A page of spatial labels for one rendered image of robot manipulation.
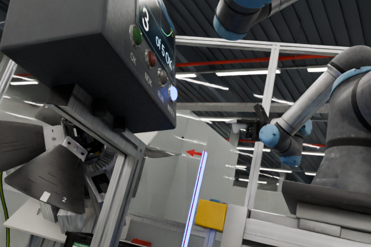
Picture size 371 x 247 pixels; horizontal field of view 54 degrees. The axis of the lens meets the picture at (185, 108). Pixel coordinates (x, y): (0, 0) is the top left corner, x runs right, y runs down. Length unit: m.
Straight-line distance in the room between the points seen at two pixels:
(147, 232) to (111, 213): 1.30
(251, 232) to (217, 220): 0.71
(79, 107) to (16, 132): 0.92
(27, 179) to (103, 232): 0.52
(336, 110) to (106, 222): 0.43
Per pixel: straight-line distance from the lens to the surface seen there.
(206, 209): 1.32
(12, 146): 1.33
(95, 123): 0.47
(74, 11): 0.37
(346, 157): 0.64
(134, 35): 0.41
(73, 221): 1.22
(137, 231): 1.91
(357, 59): 1.33
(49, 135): 1.32
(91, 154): 1.28
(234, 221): 0.62
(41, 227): 1.32
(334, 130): 0.67
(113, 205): 0.60
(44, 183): 1.08
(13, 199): 2.31
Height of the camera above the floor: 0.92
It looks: 20 degrees up
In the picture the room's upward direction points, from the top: 14 degrees clockwise
